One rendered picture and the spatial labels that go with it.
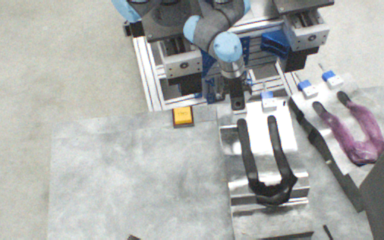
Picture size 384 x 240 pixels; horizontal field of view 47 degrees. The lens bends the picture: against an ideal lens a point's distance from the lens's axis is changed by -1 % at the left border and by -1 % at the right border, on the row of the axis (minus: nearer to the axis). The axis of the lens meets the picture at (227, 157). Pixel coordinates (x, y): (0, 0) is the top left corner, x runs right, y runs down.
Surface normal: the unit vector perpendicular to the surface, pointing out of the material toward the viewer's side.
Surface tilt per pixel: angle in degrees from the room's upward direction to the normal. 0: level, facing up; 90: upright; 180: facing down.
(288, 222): 0
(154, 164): 0
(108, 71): 0
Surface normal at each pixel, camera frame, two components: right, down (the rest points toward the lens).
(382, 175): -0.99, 0.12
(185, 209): 0.01, -0.44
